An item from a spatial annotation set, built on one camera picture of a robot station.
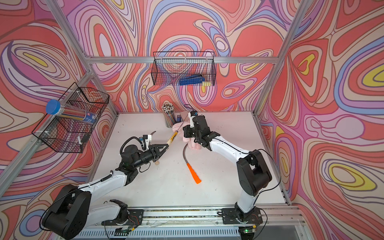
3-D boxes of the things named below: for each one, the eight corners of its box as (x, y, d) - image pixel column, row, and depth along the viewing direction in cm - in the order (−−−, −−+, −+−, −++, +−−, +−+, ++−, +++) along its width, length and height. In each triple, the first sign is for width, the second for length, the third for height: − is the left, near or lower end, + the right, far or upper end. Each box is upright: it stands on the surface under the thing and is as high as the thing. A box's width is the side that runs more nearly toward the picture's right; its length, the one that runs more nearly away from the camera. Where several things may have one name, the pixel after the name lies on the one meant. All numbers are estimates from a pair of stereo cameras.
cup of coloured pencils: (165, 128, 113) (161, 110, 98) (166, 121, 118) (162, 102, 103) (174, 128, 113) (172, 110, 98) (175, 121, 118) (173, 102, 103)
